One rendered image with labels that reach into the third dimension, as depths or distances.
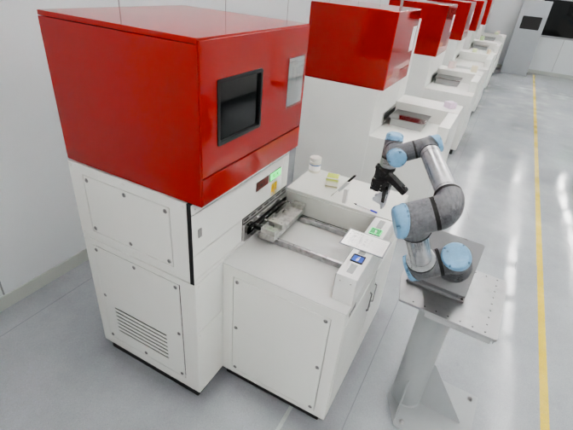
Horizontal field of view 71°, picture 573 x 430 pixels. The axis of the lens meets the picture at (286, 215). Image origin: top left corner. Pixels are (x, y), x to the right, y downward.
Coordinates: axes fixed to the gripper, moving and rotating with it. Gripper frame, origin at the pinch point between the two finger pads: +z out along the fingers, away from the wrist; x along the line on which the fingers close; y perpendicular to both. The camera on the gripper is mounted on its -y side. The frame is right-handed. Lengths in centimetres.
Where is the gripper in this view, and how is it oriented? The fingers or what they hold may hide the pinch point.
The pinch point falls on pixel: (383, 206)
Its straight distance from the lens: 194.3
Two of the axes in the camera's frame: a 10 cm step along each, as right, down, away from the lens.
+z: -0.8, 8.5, 5.2
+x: -4.7, 4.2, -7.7
